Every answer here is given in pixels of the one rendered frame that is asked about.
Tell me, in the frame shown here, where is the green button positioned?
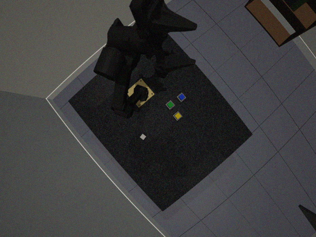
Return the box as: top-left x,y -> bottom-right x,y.
165,100 -> 175,110

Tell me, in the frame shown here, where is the yellow button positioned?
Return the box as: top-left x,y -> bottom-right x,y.
173,111 -> 182,121

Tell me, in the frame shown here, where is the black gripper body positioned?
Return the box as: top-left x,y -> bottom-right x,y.
122,0 -> 170,78

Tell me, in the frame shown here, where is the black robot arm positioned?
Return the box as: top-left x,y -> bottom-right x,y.
93,18 -> 148,119

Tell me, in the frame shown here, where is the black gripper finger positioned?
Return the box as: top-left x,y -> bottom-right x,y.
163,51 -> 196,75
147,0 -> 197,33

